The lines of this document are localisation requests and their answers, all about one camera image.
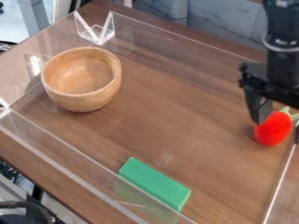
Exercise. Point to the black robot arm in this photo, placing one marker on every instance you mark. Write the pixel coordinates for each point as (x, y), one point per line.
(282, 34)

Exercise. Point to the green rectangular block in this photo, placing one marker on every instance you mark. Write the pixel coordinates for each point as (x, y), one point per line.
(165, 188)

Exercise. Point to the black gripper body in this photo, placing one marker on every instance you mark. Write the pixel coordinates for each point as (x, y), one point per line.
(272, 80)

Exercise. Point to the red fruit with green leaf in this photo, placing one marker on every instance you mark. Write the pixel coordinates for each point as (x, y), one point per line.
(276, 129)

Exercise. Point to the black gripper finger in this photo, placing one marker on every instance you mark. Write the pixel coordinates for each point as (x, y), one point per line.
(260, 105)

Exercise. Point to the wooden bowl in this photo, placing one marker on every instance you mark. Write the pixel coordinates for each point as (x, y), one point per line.
(82, 78)

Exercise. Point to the black clamp under table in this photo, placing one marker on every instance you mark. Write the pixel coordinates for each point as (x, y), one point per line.
(41, 214)

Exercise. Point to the clear acrylic corner bracket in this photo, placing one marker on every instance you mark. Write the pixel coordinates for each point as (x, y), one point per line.
(95, 33)

